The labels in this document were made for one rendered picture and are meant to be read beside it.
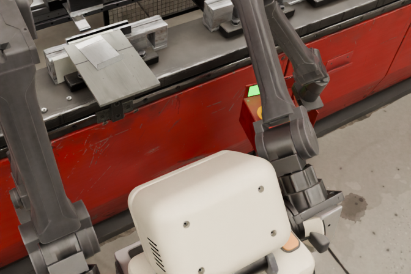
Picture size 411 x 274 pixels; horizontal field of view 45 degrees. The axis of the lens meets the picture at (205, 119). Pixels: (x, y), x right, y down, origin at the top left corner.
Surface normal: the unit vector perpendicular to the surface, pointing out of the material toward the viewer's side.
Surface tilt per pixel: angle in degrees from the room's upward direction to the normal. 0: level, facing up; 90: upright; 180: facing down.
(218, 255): 48
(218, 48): 0
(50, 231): 81
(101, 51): 0
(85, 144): 90
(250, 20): 43
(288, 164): 56
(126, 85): 0
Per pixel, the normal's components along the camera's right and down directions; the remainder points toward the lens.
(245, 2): -0.46, -0.16
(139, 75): 0.07, -0.65
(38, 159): 0.51, 0.56
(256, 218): 0.42, 0.06
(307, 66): 0.08, 0.85
